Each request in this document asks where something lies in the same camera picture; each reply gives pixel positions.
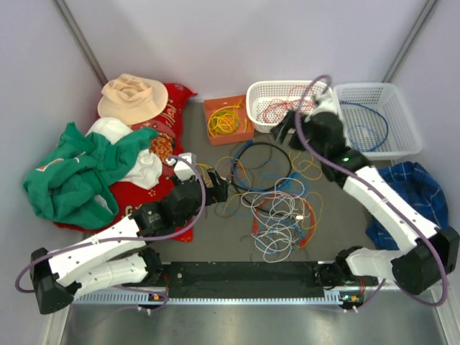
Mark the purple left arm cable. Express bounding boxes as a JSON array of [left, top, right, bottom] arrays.
[[14, 155, 208, 313]]

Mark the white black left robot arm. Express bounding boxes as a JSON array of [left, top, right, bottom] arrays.
[[30, 169, 229, 315]]

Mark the white basket with red cable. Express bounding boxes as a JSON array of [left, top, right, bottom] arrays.
[[246, 80, 338, 134]]

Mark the red thin cable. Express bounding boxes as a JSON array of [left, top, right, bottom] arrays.
[[264, 84, 321, 124]]

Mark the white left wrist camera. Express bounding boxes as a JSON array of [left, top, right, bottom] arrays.
[[173, 152, 196, 181]]

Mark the white empty perforated basket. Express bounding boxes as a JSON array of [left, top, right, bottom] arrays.
[[333, 83, 422, 161]]

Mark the beige bucket hat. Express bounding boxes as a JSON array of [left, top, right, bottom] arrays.
[[97, 73, 169, 126]]

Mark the blue plaid cloth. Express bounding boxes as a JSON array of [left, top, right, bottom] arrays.
[[378, 161, 449, 230]]

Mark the slotted cable duct rail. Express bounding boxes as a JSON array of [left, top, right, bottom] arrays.
[[74, 289, 359, 305]]

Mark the red patterned cloth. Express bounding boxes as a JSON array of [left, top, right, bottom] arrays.
[[53, 83, 198, 244]]

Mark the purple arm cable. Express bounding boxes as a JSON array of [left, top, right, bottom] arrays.
[[14, 155, 208, 313], [294, 74, 450, 313]]

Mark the orange cardboard box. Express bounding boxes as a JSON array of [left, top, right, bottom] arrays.
[[203, 94, 254, 146]]

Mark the blue network cable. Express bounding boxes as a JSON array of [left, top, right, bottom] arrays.
[[215, 142, 310, 216], [339, 100, 390, 152]]

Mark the white thin cable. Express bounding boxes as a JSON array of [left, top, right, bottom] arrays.
[[239, 181, 310, 263]]

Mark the white garment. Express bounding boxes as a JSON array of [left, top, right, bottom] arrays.
[[86, 117, 162, 190]]

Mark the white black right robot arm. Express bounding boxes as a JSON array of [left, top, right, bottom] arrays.
[[270, 111, 459, 299]]

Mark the yellow cable coil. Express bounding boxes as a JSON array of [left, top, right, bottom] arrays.
[[208, 100, 252, 137]]

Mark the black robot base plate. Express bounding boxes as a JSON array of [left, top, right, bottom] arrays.
[[140, 262, 361, 299]]

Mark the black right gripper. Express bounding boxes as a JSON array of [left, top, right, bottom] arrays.
[[270, 109, 326, 161]]

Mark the green garment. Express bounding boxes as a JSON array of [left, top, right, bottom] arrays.
[[23, 123, 157, 230]]

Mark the black thick cable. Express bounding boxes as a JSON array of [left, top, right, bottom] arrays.
[[229, 142, 292, 216]]

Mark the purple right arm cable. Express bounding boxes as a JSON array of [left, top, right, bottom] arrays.
[[294, 74, 450, 313]]

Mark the orange red cable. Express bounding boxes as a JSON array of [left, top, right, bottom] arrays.
[[252, 195, 317, 247]]

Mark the light blue thin cable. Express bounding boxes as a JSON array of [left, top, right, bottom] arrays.
[[253, 215, 306, 256]]

